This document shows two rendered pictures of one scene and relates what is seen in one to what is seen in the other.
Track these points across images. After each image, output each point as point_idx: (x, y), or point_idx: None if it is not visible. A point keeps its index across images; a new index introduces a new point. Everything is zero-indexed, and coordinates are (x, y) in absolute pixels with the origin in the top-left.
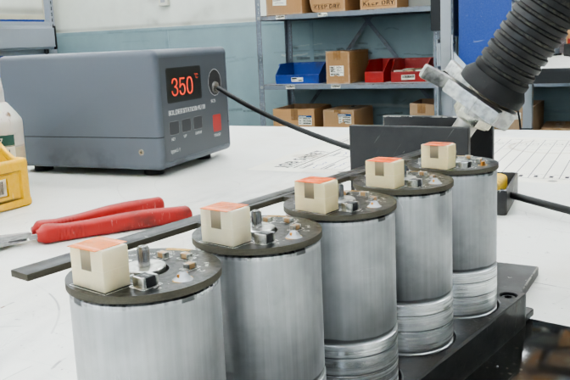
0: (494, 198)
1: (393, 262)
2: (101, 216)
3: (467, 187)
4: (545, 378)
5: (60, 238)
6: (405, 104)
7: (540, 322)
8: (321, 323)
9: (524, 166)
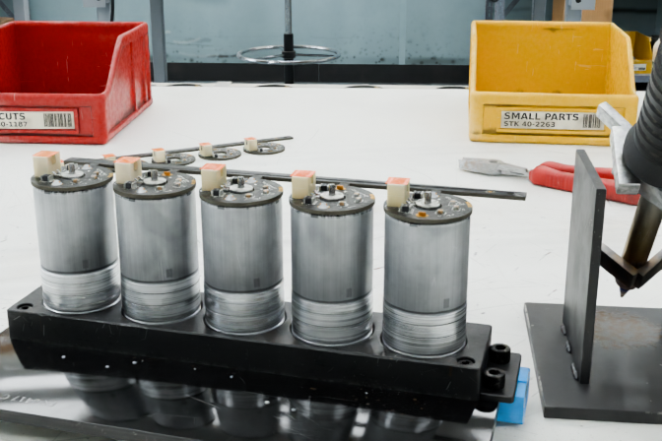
0: (420, 250)
1: (236, 244)
2: (612, 177)
3: (391, 227)
4: (356, 415)
5: (546, 184)
6: None
7: (491, 408)
8: (157, 252)
9: None
